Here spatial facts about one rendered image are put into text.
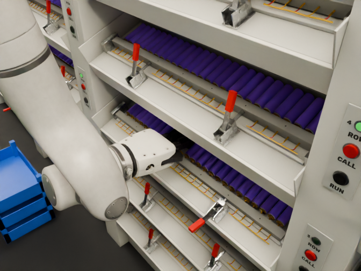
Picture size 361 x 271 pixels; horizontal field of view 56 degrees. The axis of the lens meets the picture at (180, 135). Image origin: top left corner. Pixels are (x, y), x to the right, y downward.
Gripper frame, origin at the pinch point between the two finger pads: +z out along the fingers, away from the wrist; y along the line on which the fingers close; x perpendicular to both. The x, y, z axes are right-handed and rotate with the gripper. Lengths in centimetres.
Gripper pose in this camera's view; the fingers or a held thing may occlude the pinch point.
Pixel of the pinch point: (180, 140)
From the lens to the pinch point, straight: 80.1
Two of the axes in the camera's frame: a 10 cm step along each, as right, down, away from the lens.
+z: 7.5, -2.8, 6.0
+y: -6.6, -4.5, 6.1
